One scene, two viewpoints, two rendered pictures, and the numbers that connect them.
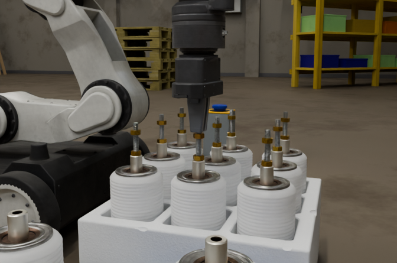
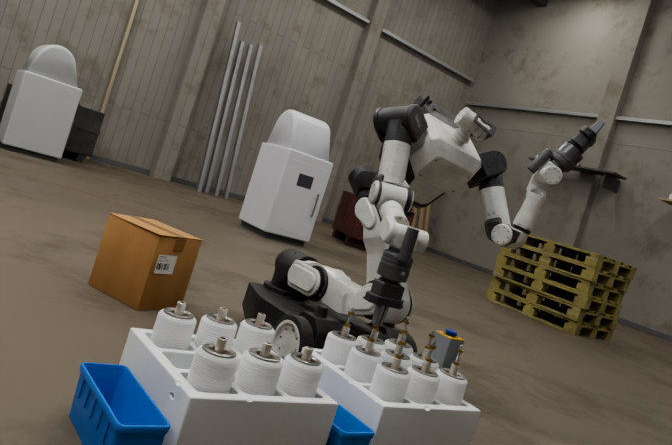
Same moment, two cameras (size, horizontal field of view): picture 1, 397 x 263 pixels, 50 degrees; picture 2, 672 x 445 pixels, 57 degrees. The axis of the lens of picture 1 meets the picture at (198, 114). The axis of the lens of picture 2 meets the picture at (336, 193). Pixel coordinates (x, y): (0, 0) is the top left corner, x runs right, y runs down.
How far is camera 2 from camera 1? 1.19 m
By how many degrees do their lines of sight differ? 36
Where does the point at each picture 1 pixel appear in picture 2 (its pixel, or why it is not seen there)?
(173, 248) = (333, 380)
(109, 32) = not seen: hidden behind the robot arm
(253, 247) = (363, 394)
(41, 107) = (341, 285)
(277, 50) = not seen: outside the picture
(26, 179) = (302, 322)
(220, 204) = (368, 370)
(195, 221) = (351, 372)
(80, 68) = (370, 268)
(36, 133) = (332, 301)
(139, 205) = (332, 353)
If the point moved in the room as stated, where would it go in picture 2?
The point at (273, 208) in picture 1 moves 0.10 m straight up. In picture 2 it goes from (384, 379) to (396, 343)
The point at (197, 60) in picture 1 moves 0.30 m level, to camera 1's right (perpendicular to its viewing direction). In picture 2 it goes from (380, 283) to (479, 323)
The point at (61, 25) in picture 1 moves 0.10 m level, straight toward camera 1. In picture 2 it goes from (368, 235) to (361, 235)
